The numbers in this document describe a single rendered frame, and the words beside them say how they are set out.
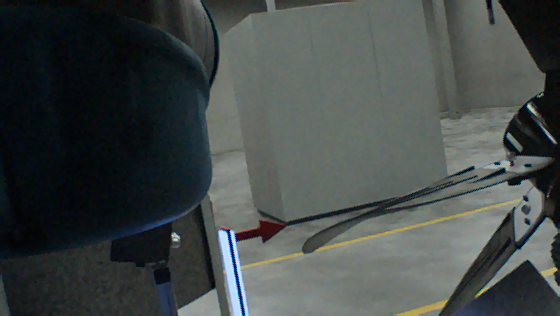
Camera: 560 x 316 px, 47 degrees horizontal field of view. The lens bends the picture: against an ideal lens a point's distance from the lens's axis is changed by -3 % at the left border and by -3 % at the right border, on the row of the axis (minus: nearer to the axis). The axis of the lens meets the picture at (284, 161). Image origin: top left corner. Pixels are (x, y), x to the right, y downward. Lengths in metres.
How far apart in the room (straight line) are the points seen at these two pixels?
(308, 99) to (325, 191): 1.00
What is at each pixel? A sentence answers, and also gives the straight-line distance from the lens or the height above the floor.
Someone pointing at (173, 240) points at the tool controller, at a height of 1.08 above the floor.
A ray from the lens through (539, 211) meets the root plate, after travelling 0.86.
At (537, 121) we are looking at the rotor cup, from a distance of 0.82.
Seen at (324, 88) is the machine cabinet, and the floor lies 1.37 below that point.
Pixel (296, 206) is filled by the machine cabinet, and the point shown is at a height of 0.19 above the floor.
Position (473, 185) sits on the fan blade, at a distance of 0.70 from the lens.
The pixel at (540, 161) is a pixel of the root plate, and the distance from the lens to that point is 0.79.
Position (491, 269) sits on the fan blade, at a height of 1.05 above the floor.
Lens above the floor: 1.30
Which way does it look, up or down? 5 degrees down
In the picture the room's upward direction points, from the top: 10 degrees counter-clockwise
